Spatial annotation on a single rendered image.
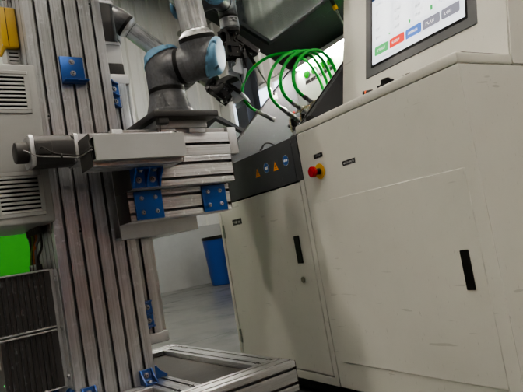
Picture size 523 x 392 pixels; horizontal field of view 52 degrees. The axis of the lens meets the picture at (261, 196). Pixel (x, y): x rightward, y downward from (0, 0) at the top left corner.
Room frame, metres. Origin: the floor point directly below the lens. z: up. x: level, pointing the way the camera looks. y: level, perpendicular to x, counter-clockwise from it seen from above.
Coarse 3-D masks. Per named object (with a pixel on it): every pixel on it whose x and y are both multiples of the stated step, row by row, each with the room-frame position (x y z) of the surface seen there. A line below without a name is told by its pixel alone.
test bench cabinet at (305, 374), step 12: (300, 180) 1.88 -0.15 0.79; (312, 228) 1.87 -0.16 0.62; (312, 240) 1.87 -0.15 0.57; (228, 264) 2.44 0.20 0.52; (324, 300) 1.87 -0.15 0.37; (324, 312) 1.88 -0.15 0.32; (240, 348) 2.46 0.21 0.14; (300, 372) 2.06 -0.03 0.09; (312, 372) 2.00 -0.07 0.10; (336, 372) 1.87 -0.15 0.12; (300, 384) 2.21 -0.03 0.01; (312, 384) 2.13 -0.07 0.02; (324, 384) 2.07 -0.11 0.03; (336, 384) 1.88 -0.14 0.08
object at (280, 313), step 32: (288, 192) 1.96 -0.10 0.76; (224, 224) 2.42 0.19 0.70; (256, 224) 2.18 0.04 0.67; (288, 224) 1.99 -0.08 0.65; (256, 256) 2.22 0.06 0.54; (288, 256) 2.02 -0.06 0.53; (256, 288) 2.26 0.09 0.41; (288, 288) 2.05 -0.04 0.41; (256, 320) 2.30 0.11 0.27; (288, 320) 2.08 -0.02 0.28; (320, 320) 1.91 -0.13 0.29; (256, 352) 2.34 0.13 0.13; (288, 352) 2.12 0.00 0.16; (320, 352) 1.94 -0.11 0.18
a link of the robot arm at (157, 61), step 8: (152, 48) 1.65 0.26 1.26; (160, 48) 1.64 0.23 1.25; (168, 48) 1.65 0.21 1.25; (176, 48) 1.65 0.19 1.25; (152, 56) 1.64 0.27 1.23; (160, 56) 1.64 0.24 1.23; (168, 56) 1.64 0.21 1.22; (144, 64) 1.68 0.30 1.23; (152, 64) 1.65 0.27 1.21; (160, 64) 1.64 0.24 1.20; (168, 64) 1.63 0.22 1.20; (176, 64) 1.63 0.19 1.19; (152, 72) 1.65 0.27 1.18; (160, 72) 1.64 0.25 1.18; (168, 72) 1.64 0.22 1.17; (176, 72) 1.64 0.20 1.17; (152, 80) 1.65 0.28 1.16; (160, 80) 1.64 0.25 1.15; (168, 80) 1.65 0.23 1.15; (176, 80) 1.66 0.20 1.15
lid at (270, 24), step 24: (240, 0) 2.37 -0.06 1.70; (264, 0) 2.33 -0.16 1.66; (288, 0) 2.29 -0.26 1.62; (312, 0) 2.25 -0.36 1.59; (336, 0) 2.18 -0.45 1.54; (216, 24) 2.56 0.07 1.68; (240, 24) 2.54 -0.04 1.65; (264, 24) 2.49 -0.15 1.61; (288, 24) 2.44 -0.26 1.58; (312, 24) 2.37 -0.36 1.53; (336, 24) 2.33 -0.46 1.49; (264, 48) 2.65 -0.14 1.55; (288, 48) 2.59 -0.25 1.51
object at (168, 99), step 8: (152, 88) 1.66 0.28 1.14; (160, 88) 1.64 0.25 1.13; (168, 88) 1.65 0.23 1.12; (176, 88) 1.66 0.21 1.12; (152, 96) 1.66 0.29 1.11; (160, 96) 1.64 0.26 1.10; (168, 96) 1.64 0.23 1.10; (176, 96) 1.65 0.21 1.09; (184, 96) 1.68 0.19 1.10; (152, 104) 1.65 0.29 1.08; (160, 104) 1.64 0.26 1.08; (168, 104) 1.63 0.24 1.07; (176, 104) 1.64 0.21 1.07; (184, 104) 1.66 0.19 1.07
